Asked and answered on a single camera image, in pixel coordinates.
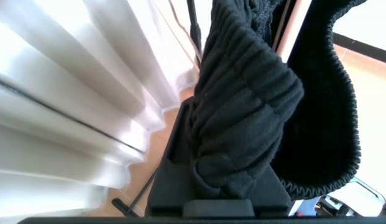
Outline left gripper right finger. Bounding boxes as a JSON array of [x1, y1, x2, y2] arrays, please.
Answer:
[[239, 164, 293, 216]]

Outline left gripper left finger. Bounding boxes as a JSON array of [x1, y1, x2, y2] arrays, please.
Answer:
[[145, 96, 212, 218]]

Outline black shorts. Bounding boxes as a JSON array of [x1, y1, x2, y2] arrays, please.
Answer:
[[188, 0, 367, 202]]

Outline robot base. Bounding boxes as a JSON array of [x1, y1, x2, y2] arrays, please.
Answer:
[[288, 177, 386, 218]]

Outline black clothes rack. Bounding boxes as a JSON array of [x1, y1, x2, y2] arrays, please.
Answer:
[[111, 0, 203, 218]]

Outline beige curtain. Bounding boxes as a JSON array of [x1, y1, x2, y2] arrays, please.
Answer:
[[0, 0, 212, 224]]

